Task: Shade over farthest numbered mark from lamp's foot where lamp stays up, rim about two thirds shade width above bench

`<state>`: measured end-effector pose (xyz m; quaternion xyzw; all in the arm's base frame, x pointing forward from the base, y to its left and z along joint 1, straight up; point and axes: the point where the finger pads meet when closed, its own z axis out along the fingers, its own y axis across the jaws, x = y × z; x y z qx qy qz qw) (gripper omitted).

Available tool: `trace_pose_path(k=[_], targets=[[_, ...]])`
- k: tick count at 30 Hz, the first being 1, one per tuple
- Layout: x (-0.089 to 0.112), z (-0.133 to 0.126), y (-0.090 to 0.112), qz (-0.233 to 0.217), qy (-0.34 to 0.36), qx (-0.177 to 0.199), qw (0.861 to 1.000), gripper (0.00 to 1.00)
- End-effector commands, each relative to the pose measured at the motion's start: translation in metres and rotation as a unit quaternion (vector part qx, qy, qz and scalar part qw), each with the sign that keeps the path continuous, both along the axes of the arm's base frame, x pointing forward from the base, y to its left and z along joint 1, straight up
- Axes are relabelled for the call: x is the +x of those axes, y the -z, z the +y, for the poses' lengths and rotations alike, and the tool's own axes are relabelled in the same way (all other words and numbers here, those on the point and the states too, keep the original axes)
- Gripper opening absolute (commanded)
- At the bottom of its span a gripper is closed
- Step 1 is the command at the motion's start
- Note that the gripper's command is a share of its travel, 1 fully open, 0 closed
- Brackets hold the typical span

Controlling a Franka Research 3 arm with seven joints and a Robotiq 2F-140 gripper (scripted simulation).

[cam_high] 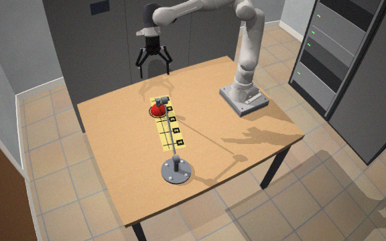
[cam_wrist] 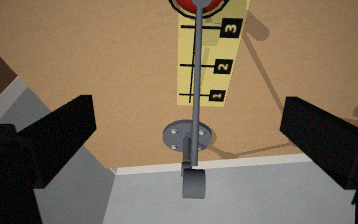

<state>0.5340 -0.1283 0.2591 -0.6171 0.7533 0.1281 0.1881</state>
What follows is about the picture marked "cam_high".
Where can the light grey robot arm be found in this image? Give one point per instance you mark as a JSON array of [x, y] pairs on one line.
[[243, 90]]

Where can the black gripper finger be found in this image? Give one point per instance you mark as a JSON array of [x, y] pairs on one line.
[[139, 57], [167, 54]]

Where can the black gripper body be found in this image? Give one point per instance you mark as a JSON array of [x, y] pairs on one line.
[[152, 43]]

